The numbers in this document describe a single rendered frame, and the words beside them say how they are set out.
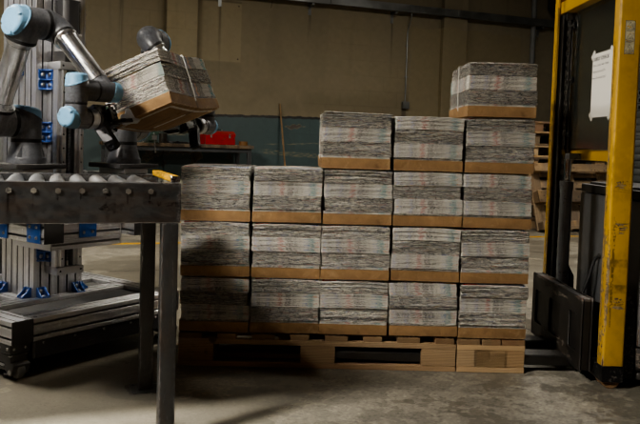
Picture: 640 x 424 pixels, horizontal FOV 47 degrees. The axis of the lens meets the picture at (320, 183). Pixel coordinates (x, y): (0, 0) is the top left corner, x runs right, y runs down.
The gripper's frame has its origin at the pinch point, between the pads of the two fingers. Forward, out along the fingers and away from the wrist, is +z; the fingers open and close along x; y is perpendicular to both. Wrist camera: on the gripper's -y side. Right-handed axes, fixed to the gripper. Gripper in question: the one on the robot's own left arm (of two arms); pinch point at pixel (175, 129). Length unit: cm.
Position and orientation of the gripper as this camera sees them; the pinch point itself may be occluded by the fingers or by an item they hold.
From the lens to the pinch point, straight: 322.3
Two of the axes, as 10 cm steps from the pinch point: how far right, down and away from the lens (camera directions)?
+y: -3.1, -9.5, 0.7
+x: 8.9, -3.2, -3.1
